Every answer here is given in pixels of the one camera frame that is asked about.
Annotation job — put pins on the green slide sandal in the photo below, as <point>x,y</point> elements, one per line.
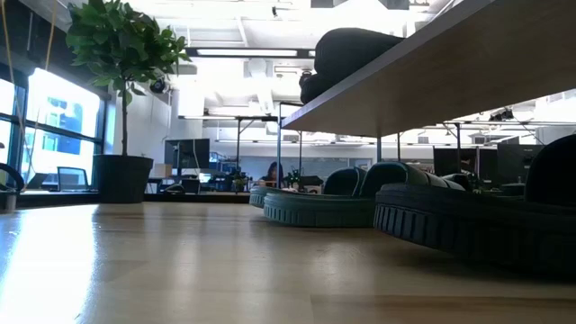
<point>315,211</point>
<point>344,182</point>

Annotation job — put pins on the large black slide sandal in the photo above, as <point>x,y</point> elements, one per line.
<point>315,90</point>
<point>355,54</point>

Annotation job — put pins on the wooden shelf with black legs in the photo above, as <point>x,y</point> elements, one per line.
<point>450,81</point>

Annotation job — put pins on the person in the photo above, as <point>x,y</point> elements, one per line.
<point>273,173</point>

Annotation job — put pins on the metal framed workbench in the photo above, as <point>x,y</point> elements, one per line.
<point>216,118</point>

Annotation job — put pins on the black desk monitor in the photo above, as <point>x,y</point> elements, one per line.
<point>186,153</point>

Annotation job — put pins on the long ceiling light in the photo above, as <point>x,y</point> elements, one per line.
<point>247,52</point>

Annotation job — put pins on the green plant in black pot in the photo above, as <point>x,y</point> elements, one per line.
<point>121,45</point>

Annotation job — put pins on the mesh office chair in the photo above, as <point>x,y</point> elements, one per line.
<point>72,179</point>

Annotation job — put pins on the black ceiling spotlight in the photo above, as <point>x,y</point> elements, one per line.
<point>501,115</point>

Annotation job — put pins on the black computer monitor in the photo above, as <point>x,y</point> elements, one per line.
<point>517,159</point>

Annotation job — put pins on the large bright window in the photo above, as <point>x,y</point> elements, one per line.
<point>63,103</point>

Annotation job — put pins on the black wall security camera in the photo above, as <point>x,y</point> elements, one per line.
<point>158,85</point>

